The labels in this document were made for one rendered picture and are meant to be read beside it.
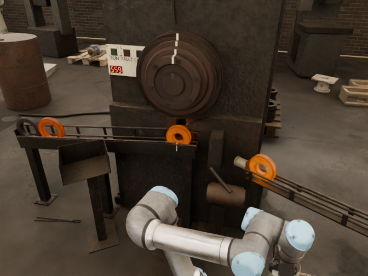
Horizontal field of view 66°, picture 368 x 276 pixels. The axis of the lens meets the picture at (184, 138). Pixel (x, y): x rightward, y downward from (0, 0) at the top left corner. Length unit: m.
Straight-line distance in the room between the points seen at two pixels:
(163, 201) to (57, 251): 1.27
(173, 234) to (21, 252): 1.54
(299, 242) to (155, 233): 0.41
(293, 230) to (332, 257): 1.40
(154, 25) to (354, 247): 1.95
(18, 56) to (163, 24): 2.72
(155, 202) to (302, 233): 0.47
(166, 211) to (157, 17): 1.07
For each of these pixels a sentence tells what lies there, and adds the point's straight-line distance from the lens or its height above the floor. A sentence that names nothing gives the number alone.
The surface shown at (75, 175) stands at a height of 0.59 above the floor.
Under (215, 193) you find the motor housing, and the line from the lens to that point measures 1.69.
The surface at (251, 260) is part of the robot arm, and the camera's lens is 0.78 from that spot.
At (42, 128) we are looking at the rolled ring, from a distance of 2.20.
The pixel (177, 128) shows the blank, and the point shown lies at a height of 0.80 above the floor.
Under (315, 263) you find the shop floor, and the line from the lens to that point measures 2.18.
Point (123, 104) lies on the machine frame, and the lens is 1.89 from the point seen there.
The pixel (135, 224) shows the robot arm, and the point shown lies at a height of 0.91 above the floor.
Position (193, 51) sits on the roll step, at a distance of 1.49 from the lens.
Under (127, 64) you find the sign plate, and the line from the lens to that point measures 1.79.
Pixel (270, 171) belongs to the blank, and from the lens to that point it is 1.56.
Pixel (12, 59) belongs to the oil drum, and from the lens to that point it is 4.15.
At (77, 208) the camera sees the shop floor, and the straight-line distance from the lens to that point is 2.44.
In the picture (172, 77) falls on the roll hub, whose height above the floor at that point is 1.15.
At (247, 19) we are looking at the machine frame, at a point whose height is 1.41.
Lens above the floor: 1.60
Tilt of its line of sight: 30 degrees down
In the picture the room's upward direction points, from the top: 1 degrees clockwise
